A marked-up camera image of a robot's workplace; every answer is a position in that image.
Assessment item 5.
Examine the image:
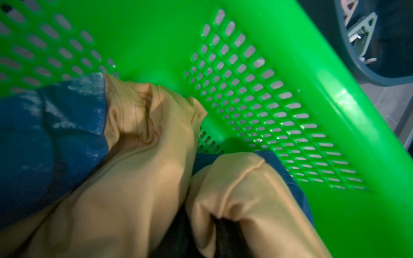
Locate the tan yellow t-shirt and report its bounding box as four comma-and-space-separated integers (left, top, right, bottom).
0, 73, 333, 258

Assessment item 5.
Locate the navy printed t-shirt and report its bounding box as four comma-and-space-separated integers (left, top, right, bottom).
0, 72, 315, 230

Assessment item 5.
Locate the mint green clothespin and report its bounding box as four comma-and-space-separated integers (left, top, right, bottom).
347, 12, 378, 58

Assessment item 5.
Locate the pink clothespin tan shirt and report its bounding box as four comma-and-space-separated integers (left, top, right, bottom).
341, 0, 359, 26

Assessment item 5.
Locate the green plastic basket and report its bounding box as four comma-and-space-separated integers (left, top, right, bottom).
1, 1, 413, 258

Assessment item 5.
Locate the teal plastic bin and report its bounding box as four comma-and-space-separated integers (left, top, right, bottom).
300, 0, 413, 87

